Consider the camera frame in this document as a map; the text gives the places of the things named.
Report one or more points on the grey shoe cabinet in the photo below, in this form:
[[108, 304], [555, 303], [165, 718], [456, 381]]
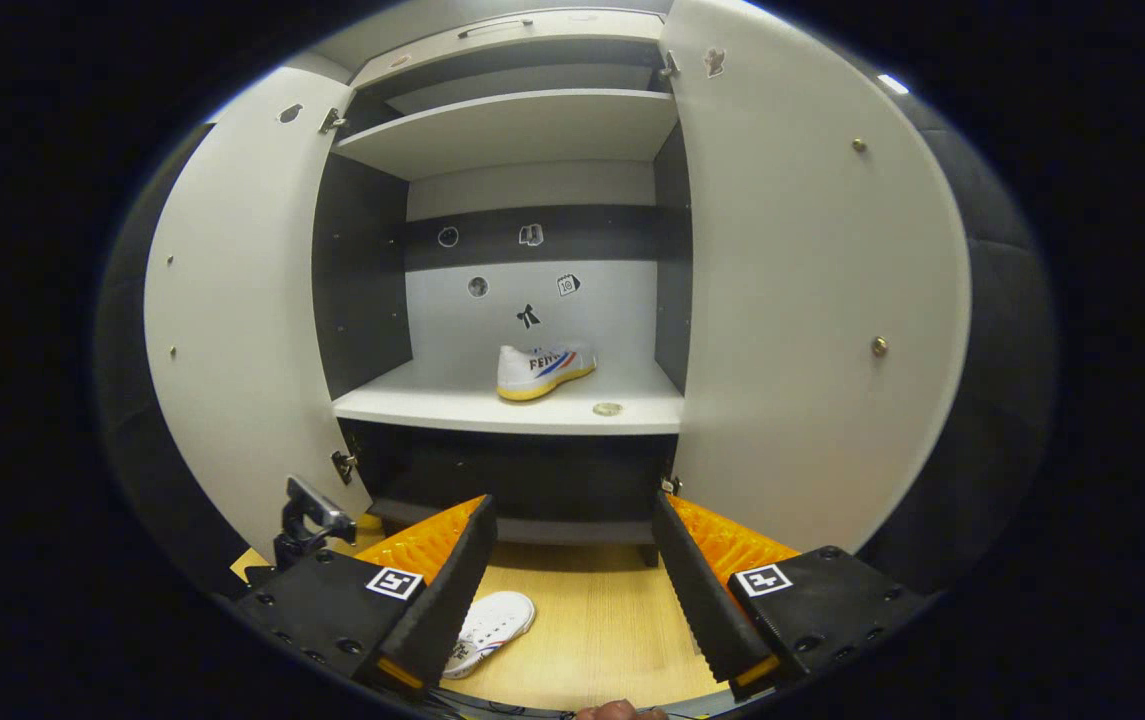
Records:
[[512, 130]]

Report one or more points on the small round metal disc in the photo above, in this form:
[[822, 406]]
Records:
[[607, 408]]

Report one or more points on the grey cabinet drawer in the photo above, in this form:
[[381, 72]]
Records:
[[532, 40]]

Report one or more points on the ceiling light panel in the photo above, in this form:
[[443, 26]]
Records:
[[893, 84]]

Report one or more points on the grey cabinet door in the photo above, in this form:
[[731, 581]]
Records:
[[242, 300], [812, 300]]

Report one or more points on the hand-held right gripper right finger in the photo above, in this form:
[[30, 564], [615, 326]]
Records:
[[702, 600]]

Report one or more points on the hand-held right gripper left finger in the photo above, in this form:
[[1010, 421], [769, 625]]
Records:
[[432, 610]]

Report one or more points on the white canvas shoe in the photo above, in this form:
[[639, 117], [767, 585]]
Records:
[[532, 375], [497, 620]]

